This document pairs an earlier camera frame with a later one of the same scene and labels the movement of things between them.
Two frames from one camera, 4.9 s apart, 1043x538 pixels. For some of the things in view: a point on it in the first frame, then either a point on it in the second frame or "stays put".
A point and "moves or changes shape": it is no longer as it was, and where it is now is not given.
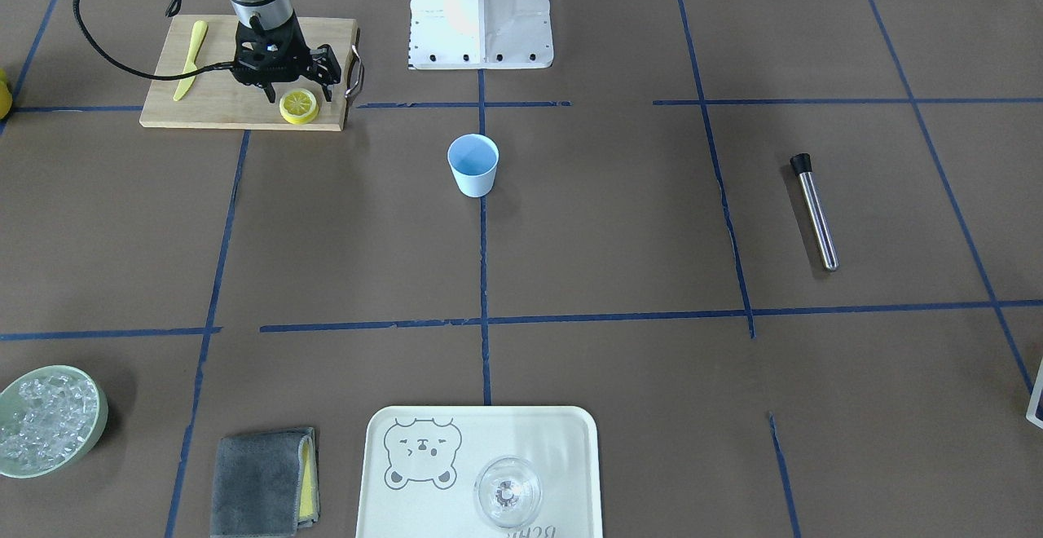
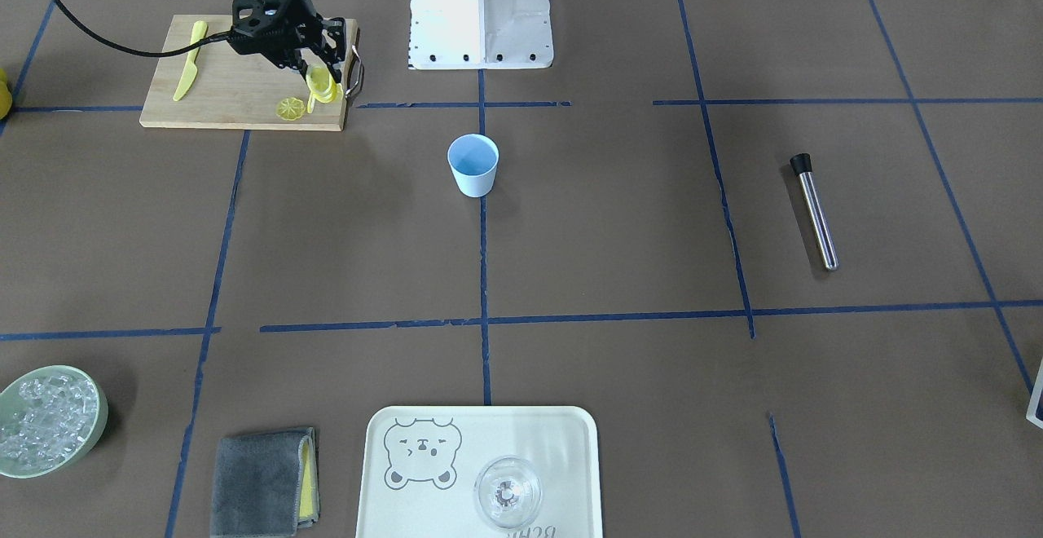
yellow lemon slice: x=299 y=106 moves or changes shape
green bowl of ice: x=49 y=416 stays put
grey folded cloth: x=266 y=484 stays put
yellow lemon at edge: x=6 y=95 stays put
